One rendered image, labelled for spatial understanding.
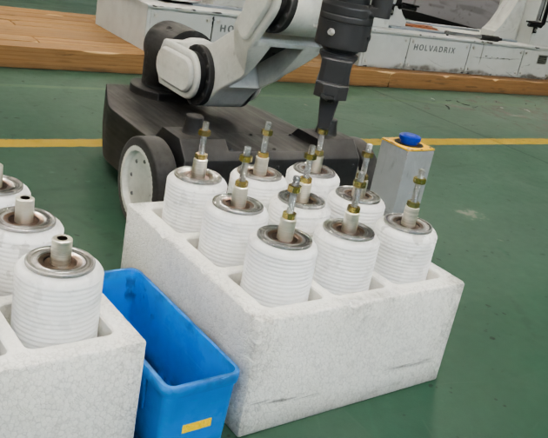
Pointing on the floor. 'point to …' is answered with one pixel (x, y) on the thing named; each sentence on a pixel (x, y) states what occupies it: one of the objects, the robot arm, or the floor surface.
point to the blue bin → (172, 363)
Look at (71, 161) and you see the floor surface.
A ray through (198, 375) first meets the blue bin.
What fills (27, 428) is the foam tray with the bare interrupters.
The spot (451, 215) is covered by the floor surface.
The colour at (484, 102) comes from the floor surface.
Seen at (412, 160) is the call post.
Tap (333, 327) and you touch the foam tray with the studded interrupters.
